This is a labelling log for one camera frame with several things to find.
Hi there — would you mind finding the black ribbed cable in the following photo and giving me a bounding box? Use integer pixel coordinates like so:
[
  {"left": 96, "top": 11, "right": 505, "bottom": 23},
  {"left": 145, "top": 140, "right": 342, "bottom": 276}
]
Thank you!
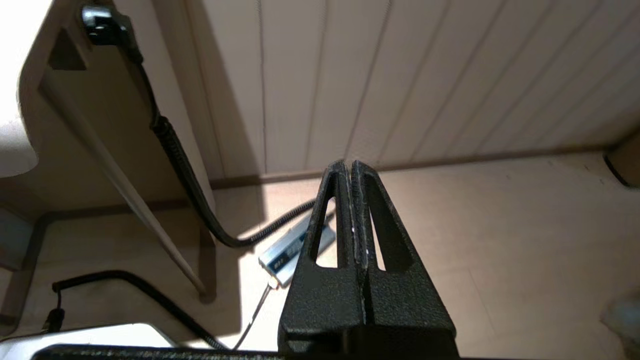
[{"left": 135, "top": 50, "right": 333, "bottom": 250}]

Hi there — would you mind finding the silver white robot torso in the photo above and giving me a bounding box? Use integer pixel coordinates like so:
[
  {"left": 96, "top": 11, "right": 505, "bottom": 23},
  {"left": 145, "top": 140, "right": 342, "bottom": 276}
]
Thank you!
[{"left": 0, "top": 322, "right": 177, "bottom": 352}]

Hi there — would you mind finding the black curved floor cable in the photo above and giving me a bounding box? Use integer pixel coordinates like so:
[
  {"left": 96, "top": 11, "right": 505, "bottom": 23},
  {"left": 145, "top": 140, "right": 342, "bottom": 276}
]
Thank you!
[{"left": 42, "top": 270, "right": 228, "bottom": 351}]

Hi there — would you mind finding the black device with blue light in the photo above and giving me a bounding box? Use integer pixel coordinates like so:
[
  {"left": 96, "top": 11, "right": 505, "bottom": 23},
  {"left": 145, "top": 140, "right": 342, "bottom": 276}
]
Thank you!
[{"left": 258, "top": 214, "right": 337, "bottom": 289}]

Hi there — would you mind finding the brown object with black rim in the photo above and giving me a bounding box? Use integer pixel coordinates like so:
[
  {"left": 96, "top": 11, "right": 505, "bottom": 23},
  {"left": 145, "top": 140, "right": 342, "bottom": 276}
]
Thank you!
[{"left": 601, "top": 134, "right": 640, "bottom": 189}]

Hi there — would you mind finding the thin grey device cable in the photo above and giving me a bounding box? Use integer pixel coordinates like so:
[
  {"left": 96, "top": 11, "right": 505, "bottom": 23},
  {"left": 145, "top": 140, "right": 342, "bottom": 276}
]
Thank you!
[{"left": 231, "top": 279, "right": 279, "bottom": 352}]

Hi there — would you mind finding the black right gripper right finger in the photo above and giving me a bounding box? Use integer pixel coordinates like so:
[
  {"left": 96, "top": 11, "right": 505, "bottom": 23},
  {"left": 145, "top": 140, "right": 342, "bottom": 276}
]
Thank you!
[{"left": 351, "top": 159, "right": 458, "bottom": 357}]

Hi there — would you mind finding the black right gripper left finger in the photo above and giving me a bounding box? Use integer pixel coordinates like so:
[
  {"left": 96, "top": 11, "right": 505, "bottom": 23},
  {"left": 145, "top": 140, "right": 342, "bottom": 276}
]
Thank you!
[{"left": 277, "top": 159, "right": 363, "bottom": 357}]

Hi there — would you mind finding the black desk knob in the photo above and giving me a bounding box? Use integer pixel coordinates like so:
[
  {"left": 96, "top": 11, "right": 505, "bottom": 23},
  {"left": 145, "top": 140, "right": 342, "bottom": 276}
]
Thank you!
[{"left": 81, "top": 4, "right": 143, "bottom": 63}]

